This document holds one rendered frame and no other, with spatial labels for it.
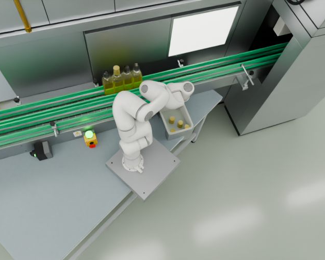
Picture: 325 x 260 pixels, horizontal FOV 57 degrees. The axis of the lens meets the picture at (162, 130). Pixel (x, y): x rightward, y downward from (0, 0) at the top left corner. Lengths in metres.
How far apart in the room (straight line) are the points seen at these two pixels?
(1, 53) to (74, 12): 0.42
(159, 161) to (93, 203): 0.45
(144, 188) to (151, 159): 0.18
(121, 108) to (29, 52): 0.64
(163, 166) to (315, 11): 1.16
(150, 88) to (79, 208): 0.84
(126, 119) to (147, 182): 0.54
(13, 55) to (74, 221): 0.93
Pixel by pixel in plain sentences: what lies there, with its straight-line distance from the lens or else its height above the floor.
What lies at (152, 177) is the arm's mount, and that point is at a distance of 1.77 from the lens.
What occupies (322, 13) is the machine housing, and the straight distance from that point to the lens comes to 1.81.
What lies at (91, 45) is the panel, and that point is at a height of 1.24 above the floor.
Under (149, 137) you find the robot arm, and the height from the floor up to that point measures 1.13.
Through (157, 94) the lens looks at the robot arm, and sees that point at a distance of 1.31.
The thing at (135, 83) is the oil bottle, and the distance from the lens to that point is 1.82.
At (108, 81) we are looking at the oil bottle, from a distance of 1.74.
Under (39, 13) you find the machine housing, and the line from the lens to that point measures 1.57.
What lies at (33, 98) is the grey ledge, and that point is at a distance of 2.01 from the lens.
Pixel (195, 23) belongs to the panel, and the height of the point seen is 1.23.
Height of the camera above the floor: 2.50
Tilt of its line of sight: 63 degrees down
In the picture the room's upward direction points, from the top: 10 degrees clockwise
